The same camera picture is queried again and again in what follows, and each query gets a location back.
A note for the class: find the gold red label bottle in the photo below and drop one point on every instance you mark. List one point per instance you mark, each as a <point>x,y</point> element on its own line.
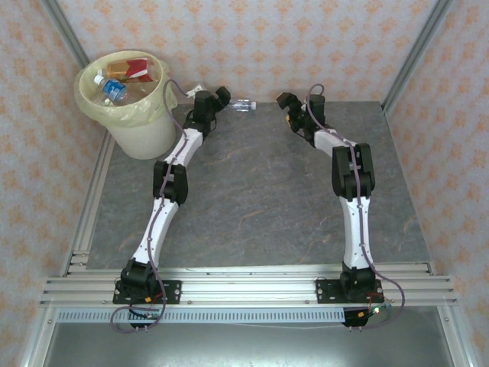
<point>133,70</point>

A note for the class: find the blue label bottle white cap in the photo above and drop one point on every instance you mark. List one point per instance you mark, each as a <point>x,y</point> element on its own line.
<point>114,89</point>

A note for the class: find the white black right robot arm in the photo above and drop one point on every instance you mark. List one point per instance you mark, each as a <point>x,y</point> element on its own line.
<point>357,229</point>

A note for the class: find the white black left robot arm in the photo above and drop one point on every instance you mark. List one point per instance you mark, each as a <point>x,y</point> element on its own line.
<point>160,225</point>

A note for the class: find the cream plastic bin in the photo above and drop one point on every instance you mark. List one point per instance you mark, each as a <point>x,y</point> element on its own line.
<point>149,137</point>

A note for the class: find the pale yellow bin liner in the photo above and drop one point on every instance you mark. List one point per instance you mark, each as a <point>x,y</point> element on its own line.
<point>126,114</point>

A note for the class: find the clear bottle pale blue label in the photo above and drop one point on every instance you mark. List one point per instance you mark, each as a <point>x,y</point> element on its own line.
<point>244,105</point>

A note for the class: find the small circuit board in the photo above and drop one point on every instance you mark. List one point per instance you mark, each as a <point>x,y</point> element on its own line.
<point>376,309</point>
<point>151,316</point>

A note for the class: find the grey metal shelf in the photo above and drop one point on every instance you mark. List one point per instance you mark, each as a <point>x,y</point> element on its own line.
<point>244,344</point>

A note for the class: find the aluminium frame post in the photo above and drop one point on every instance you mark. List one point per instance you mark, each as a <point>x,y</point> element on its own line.
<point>416,57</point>
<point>63,26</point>

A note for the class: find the aluminium side rail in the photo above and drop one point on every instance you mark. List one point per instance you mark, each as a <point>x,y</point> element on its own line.
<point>91,191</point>

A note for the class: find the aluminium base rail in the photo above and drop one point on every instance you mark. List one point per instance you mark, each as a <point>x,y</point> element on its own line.
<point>248,290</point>

